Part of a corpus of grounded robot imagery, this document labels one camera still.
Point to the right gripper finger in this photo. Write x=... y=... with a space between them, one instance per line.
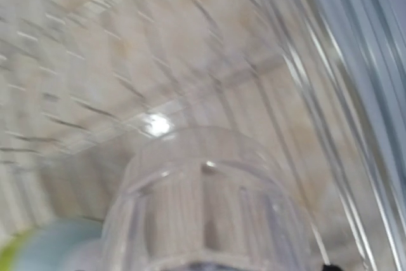
x=331 y=267

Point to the clear glass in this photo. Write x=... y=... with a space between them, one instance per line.
x=203 y=198

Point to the white patterned bowl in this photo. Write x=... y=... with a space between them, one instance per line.
x=46 y=248

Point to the yellow-green bowl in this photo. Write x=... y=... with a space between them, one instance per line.
x=11 y=251

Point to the metal wire dish rack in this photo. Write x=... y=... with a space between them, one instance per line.
x=319 y=83

